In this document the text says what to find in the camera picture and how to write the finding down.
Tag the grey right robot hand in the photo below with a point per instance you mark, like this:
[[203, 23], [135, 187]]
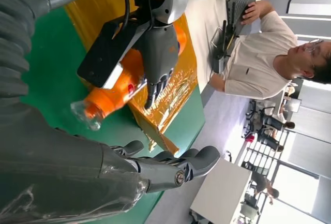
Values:
[[51, 167]]

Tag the yellow film wrapped box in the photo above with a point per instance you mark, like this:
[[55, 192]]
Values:
[[176, 92]]

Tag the person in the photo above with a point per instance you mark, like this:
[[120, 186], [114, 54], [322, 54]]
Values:
[[264, 184], [270, 143], [280, 123], [258, 64]]

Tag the green table mat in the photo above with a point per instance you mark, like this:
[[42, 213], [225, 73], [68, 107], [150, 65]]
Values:
[[51, 75]]

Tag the black office chair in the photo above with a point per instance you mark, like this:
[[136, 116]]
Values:
[[252, 118]]

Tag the white cabinet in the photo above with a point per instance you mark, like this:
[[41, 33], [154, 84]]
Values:
[[219, 191]]

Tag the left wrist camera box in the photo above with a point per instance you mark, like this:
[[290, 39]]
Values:
[[103, 58]]

